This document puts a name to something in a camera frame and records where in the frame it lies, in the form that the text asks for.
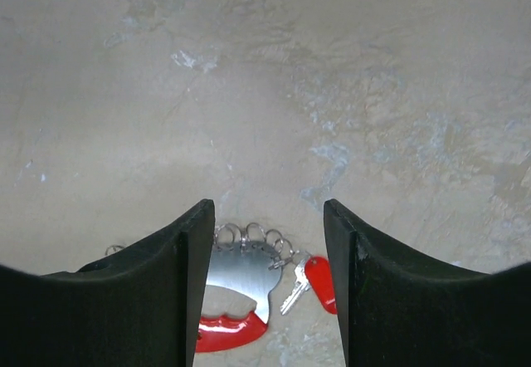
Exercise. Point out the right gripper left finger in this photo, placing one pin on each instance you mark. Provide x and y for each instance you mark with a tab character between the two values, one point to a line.
139	306

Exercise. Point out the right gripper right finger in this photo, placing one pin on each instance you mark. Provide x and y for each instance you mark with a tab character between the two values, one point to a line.
397	306

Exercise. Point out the red key fob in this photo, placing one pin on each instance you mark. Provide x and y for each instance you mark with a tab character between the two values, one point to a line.
318	273

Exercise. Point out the silver red key holder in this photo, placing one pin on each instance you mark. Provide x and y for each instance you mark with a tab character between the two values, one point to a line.
248	261

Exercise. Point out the small silver key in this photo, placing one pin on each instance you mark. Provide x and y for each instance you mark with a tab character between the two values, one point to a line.
300	287

